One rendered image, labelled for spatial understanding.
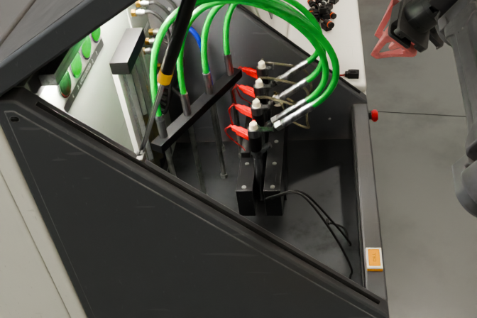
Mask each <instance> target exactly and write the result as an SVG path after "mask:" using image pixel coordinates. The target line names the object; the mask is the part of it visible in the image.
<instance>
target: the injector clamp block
mask: <svg viewBox="0 0 477 318"><path fill-rule="evenodd" d="M281 111H283V108H282V107H281V106H272V110H271V118H272V117H274V116H275V115H277V114H279V113H280V112H281ZM287 137H288V126H286V127H285V128H283V129H281V130H280V131H278V130H277V129H276V128H275V125H274V131H269V139H268V142H270V143H271V144H272V148H270V149H268V152H267V156H266V159H267V160H266V167H265V177H264V188H263V194H264V199H265V198H266V197H269V196H272V195H275V194H279V193H281V192H285V191H287V184H288V166H287ZM236 198H237V203H238V211H239V214H240V215H241V216H255V215H256V208H257V201H258V200H259V199H258V190H257V184H256V173H255V168H254V164H253V156H252V155H251V157H250V158H242V157H241V160H240V165H239V170H238V179H237V184H236ZM284 200H287V194H286V195H283V196H281V197H276V198H274V199H265V211H266V216H282V215H283V204H284Z"/></svg>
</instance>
